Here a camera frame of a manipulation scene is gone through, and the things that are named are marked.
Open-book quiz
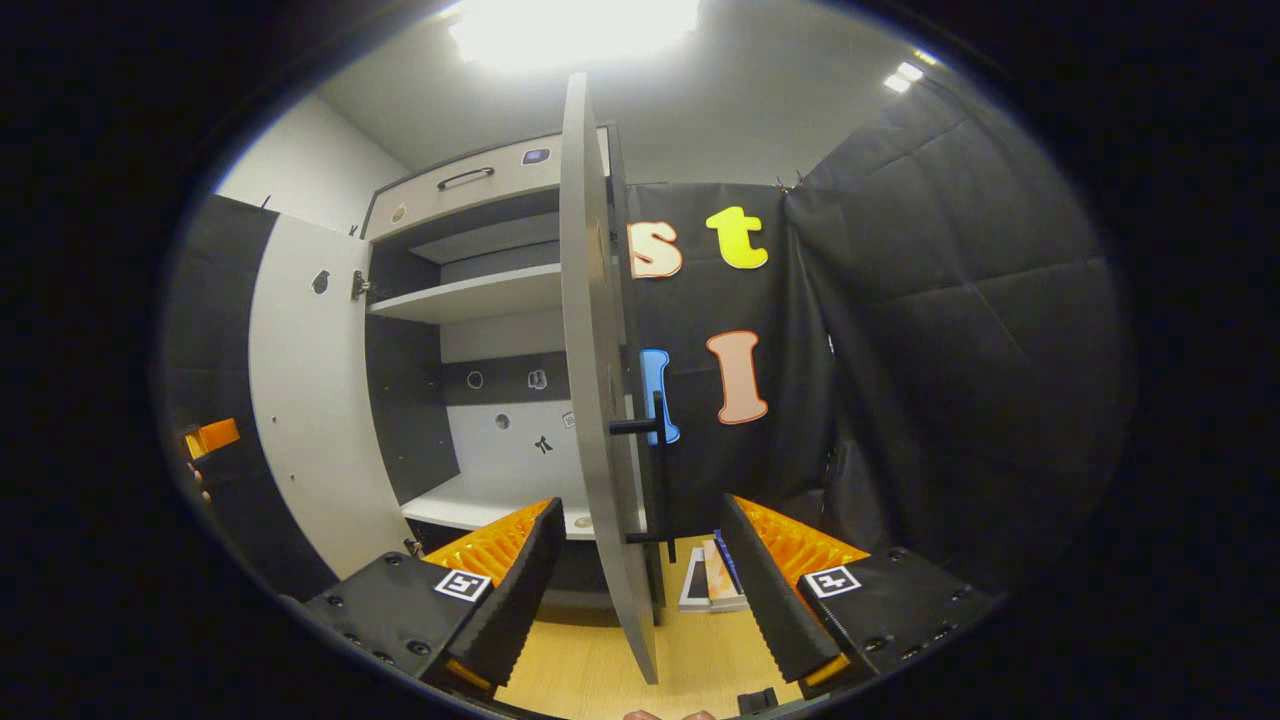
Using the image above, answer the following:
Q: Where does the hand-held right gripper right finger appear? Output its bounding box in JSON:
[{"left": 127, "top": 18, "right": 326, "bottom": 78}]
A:
[{"left": 718, "top": 493, "right": 1001, "bottom": 701}]

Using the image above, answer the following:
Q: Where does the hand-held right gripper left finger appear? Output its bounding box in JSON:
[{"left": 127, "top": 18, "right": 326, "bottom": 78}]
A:
[{"left": 300, "top": 497, "right": 566, "bottom": 701}]

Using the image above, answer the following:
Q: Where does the grey double-door shoe cabinet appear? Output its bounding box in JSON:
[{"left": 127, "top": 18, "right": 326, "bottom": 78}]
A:
[{"left": 360, "top": 125, "right": 666, "bottom": 611}]

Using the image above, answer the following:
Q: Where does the orange cover booklet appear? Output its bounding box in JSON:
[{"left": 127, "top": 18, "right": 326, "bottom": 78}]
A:
[{"left": 700, "top": 538, "right": 749, "bottom": 613}]

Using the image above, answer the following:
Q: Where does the black backdrop cloth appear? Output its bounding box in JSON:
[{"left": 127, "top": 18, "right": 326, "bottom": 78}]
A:
[{"left": 160, "top": 75, "right": 1136, "bottom": 601}]

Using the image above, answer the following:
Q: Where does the small ceiling light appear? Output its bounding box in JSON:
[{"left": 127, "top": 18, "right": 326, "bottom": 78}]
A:
[{"left": 882, "top": 50, "right": 941, "bottom": 96}]

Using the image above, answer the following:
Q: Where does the large ceiling light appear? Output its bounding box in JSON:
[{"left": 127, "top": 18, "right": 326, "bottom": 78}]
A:
[{"left": 445, "top": 0, "right": 701, "bottom": 71}]

